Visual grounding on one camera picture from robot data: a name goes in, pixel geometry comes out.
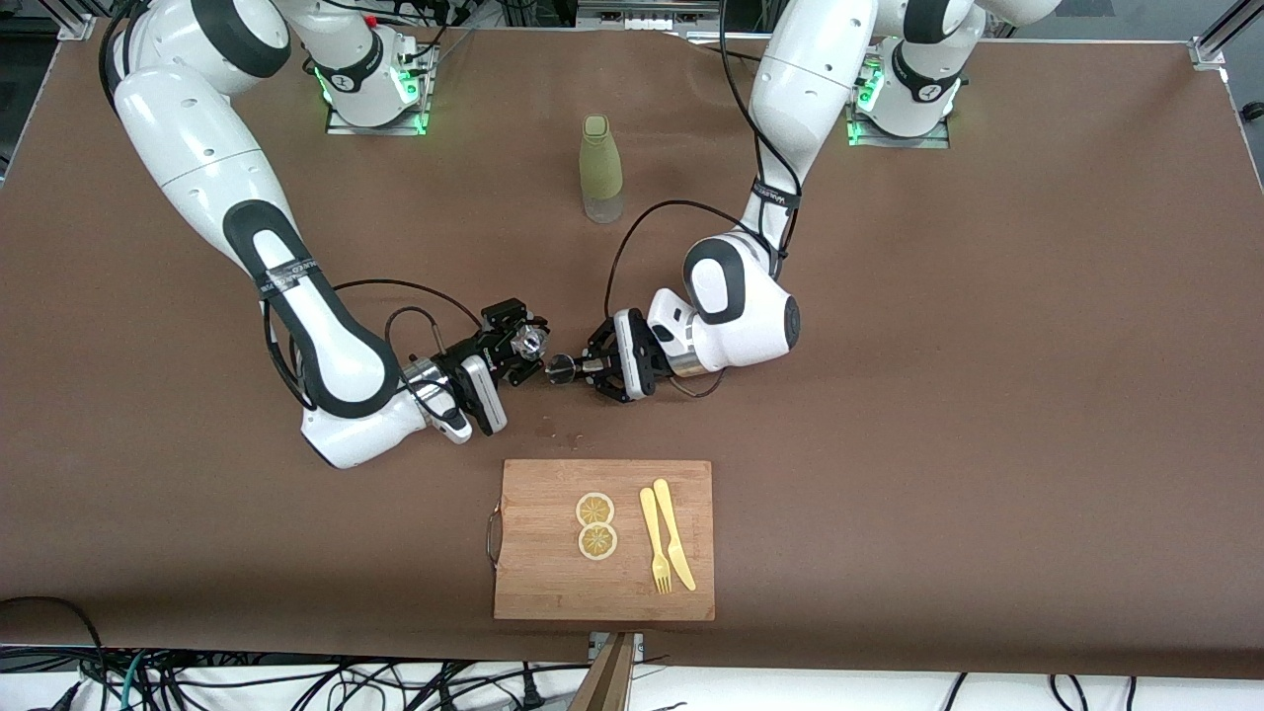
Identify steel double jigger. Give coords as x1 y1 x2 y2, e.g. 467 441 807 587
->
546 354 605 386

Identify spilled liquid drops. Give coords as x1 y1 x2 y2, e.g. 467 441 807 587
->
533 413 586 450

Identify yellow plastic fork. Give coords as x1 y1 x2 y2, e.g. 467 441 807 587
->
639 487 673 595

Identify green sleeved glass bottle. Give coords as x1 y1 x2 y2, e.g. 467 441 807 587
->
579 115 625 224

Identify yellow plastic knife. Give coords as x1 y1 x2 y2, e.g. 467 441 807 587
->
653 478 697 593

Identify wooden cutting board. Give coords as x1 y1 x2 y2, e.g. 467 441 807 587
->
493 459 716 622

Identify grey metal rack unit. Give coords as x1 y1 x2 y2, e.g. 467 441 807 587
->
576 0 724 36

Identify brown table cover sheet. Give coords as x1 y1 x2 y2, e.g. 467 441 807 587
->
0 18 1264 680

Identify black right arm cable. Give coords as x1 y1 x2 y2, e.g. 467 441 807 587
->
260 279 495 411

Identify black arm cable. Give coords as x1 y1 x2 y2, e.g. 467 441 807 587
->
604 0 803 398
260 279 495 411

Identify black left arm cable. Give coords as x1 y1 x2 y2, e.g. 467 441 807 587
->
604 0 803 398

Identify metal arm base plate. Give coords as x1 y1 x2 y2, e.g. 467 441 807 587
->
847 54 951 149
326 44 433 136

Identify metal mounting bracket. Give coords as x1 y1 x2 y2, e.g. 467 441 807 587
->
589 632 645 665

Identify wooden post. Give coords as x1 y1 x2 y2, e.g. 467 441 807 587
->
571 634 635 711

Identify black cable on table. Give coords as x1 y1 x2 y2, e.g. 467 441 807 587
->
681 35 766 65

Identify black cable tangle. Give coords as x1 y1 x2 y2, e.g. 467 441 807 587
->
138 657 554 711

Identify black looped floor cable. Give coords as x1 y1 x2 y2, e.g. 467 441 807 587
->
0 595 108 711

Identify aluminium frame profile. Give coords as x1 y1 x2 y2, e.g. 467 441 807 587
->
1190 0 1264 70

